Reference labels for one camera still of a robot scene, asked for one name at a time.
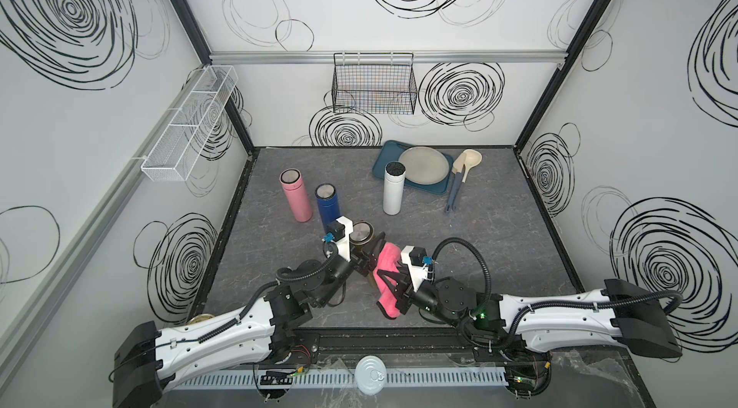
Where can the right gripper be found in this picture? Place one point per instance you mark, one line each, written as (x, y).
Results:
(405, 294)

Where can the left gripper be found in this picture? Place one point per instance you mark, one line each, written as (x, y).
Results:
(366, 262)

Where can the pink cloth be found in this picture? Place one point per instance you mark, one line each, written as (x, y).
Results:
(388, 261)

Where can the gold thermos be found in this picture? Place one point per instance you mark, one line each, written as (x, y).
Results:
(362, 238)

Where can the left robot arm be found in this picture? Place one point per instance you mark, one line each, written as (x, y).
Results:
(152, 361)

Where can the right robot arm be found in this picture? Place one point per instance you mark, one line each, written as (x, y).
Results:
(619, 314)

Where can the blue thermos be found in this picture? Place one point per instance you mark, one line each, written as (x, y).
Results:
(327, 203)

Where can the white thermos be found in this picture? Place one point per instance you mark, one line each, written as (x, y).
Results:
(394, 184)

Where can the pink thermos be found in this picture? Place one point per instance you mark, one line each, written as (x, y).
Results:
(296, 193)

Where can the white round can lid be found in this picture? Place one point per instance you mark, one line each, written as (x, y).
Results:
(370, 375)

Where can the teal tray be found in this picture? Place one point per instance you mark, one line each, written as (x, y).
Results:
(391, 151)

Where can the grey round plate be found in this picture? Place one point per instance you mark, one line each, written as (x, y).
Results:
(424, 165)

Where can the beige ladle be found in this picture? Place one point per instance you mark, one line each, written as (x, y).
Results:
(471, 159)

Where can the red gold round tin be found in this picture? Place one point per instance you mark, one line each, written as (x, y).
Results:
(200, 319)

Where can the white mesh shelf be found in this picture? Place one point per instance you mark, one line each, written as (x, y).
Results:
(192, 124)

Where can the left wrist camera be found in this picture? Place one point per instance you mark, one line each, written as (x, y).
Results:
(339, 232)

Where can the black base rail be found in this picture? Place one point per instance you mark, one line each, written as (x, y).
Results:
(311, 344)

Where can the blue handled utensil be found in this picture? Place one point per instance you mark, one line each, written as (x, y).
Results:
(457, 171)

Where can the white slotted cable duct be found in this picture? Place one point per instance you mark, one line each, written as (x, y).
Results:
(342, 378)

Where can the black wire basket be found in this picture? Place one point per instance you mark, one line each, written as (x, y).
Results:
(374, 83)

